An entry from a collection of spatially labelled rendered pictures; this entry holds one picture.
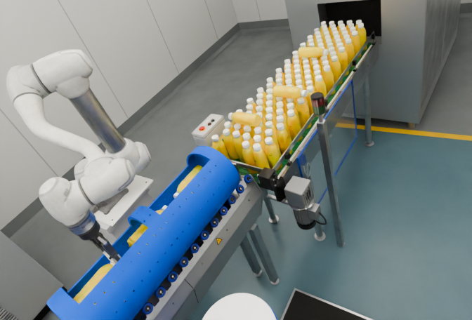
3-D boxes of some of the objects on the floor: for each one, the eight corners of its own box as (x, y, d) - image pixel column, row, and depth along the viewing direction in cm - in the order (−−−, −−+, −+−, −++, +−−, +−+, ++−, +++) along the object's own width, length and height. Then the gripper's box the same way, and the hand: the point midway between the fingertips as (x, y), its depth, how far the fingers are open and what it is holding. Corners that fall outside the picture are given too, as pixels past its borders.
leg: (269, 283, 228) (245, 228, 191) (273, 276, 232) (250, 220, 194) (276, 286, 225) (253, 231, 188) (280, 279, 228) (258, 223, 191)
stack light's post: (337, 245, 236) (315, 123, 170) (339, 241, 238) (319, 118, 173) (343, 247, 233) (323, 123, 168) (345, 243, 235) (326, 119, 170)
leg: (253, 274, 237) (226, 220, 200) (257, 267, 240) (232, 213, 203) (259, 278, 233) (234, 223, 196) (263, 271, 236) (239, 216, 199)
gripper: (64, 225, 119) (99, 261, 133) (88, 242, 109) (123, 278, 123) (81, 210, 123) (113, 246, 137) (106, 224, 113) (138, 262, 127)
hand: (114, 257), depth 128 cm, fingers closed on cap, 4 cm apart
